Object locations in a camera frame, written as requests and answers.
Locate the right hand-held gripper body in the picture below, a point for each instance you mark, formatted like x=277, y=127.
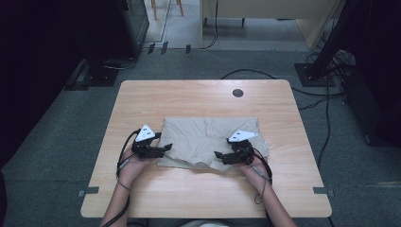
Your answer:
x=242, y=153

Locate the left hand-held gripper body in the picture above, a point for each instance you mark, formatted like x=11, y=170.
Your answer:
x=143, y=146

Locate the beige short-sleeved shirt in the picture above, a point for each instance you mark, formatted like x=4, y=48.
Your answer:
x=192, y=138

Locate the person's right hand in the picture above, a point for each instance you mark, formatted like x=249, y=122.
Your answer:
x=257, y=173

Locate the person's left hand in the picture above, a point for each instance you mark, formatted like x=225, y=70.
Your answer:
x=130, y=170

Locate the person's light clothing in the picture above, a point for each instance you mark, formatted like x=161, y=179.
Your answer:
x=205, y=224

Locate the grey tape mark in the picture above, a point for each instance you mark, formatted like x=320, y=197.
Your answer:
x=90, y=190
x=321, y=190

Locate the black stand base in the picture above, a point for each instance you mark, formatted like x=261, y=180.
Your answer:
x=101, y=78

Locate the black floor tape strip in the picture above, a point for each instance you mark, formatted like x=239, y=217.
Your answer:
x=164, y=48
x=151, y=48
x=188, y=49

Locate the glass-front cabinet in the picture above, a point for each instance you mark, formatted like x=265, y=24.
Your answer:
x=138, y=19

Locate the wooden stool legs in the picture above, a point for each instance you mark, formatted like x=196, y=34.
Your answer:
x=154, y=9

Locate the black equipment box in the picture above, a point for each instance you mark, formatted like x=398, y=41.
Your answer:
x=362, y=104

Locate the light wooden cabinet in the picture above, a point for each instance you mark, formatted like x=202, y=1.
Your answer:
x=268, y=8

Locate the black stand pole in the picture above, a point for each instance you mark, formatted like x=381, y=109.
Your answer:
x=334, y=31

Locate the black stand base plate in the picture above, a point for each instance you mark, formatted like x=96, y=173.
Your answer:
x=310, y=80

